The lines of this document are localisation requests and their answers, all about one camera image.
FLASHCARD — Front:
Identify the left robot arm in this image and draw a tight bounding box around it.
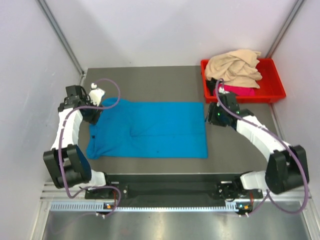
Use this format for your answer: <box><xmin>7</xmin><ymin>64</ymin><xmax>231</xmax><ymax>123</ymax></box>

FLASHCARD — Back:
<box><xmin>43</xmin><ymin>83</ymin><xmax>114</xmax><ymax>199</ymax></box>

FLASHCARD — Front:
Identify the black t-shirt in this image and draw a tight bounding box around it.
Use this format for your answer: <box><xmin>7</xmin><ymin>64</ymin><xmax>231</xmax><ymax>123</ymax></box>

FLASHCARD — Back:
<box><xmin>205</xmin><ymin>78</ymin><xmax>220</xmax><ymax>96</ymax></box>

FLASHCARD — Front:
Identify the beige t-shirt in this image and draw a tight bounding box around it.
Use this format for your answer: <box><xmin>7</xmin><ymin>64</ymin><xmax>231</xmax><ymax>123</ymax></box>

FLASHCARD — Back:
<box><xmin>204</xmin><ymin>49</ymin><xmax>262</xmax><ymax>89</ymax></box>

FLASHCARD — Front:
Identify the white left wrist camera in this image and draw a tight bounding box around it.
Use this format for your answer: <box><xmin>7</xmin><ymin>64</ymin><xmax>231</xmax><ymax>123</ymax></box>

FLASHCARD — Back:
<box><xmin>88</xmin><ymin>83</ymin><xmax>105</xmax><ymax>107</ymax></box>

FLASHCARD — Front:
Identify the white slotted cable duct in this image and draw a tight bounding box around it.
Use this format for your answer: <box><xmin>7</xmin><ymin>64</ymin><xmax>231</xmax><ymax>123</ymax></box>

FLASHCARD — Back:
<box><xmin>50</xmin><ymin>201</ymin><xmax>253</xmax><ymax>213</ymax></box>

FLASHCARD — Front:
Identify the blue t-shirt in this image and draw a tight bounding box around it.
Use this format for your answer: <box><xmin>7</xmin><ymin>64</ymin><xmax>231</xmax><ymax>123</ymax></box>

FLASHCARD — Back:
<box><xmin>86</xmin><ymin>97</ymin><xmax>208</xmax><ymax>160</ymax></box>

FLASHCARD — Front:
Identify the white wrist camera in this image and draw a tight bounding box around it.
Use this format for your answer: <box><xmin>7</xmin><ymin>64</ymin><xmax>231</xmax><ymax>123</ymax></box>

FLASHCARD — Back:
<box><xmin>88</xmin><ymin>83</ymin><xmax>105</xmax><ymax>107</ymax></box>
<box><xmin>218</xmin><ymin>86</ymin><xmax>226</xmax><ymax>94</ymax></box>

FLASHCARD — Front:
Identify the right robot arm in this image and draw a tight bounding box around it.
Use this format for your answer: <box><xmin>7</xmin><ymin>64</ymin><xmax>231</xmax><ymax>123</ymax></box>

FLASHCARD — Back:
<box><xmin>206</xmin><ymin>91</ymin><xmax>310</xmax><ymax>198</ymax></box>

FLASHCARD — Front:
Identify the corner aluminium post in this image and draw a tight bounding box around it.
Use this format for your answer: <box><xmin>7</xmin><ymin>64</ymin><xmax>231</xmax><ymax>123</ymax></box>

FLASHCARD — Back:
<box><xmin>265</xmin><ymin>0</ymin><xmax>306</xmax><ymax>58</ymax></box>
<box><xmin>35</xmin><ymin>0</ymin><xmax>85</xmax><ymax>76</ymax></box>

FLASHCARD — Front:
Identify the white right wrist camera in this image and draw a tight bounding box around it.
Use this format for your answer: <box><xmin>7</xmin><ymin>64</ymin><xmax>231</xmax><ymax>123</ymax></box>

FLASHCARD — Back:
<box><xmin>218</xmin><ymin>86</ymin><xmax>226</xmax><ymax>94</ymax></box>

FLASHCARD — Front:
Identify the left corner aluminium post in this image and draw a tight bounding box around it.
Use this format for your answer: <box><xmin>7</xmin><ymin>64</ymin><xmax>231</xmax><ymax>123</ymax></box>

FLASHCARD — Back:
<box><xmin>35</xmin><ymin>0</ymin><xmax>85</xmax><ymax>76</ymax></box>

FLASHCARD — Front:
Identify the pink t-shirt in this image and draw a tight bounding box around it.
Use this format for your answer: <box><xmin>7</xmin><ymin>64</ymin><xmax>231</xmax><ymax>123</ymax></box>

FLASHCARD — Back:
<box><xmin>224</xmin><ymin>84</ymin><xmax>255</xmax><ymax>97</ymax></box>

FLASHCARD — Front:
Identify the right corner aluminium post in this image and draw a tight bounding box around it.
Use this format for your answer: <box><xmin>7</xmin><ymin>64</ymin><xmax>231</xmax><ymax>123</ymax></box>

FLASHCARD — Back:
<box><xmin>265</xmin><ymin>0</ymin><xmax>306</xmax><ymax>58</ymax></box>

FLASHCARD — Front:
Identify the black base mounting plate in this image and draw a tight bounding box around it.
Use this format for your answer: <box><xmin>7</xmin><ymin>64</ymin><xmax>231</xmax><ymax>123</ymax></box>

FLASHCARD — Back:
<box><xmin>56</xmin><ymin>173</ymin><xmax>297</xmax><ymax>208</ymax></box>

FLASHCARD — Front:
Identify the red plastic bin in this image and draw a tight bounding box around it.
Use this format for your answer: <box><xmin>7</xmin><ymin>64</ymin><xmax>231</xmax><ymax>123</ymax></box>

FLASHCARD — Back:
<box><xmin>200</xmin><ymin>58</ymin><xmax>286</xmax><ymax>104</ymax></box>

